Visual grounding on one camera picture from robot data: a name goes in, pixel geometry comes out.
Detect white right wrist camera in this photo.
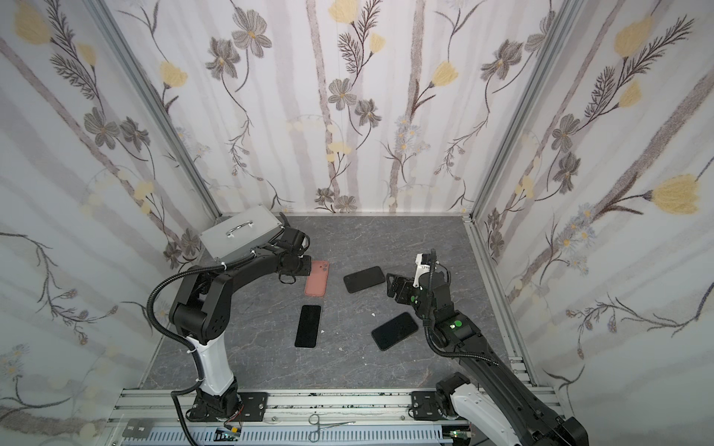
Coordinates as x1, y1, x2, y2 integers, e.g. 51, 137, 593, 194
413, 253, 431, 288

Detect pink phone case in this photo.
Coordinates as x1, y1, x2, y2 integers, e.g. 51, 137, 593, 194
304, 260, 329, 297

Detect black phone with silver edge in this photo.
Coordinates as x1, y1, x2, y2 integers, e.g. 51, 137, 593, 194
294, 305, 322, 349

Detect white slotted cable duct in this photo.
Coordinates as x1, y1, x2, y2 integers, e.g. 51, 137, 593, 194
122, 424, 456, 446

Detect black phone lying far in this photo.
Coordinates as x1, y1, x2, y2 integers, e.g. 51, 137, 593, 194
343, 266, 386, 294

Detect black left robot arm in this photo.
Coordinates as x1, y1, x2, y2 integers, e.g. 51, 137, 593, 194
146, 215, 312, 425

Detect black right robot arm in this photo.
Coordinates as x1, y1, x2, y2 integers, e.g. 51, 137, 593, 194
386, 250, 589, 445

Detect steel forceps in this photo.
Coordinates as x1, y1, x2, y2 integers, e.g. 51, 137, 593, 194
308, 414, 354, 443

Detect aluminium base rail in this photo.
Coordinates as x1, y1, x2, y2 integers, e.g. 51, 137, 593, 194
105, 388, 559, 426

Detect black phone lying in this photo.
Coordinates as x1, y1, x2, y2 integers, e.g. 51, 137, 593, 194
371, 312, 419, 351
343, 266, 386, 294

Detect black phone lying right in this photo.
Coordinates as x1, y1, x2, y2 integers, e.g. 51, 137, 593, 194
371, 312, 419, 351

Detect silver aluminium case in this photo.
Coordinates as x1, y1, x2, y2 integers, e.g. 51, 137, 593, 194
199, 206, 283, 263

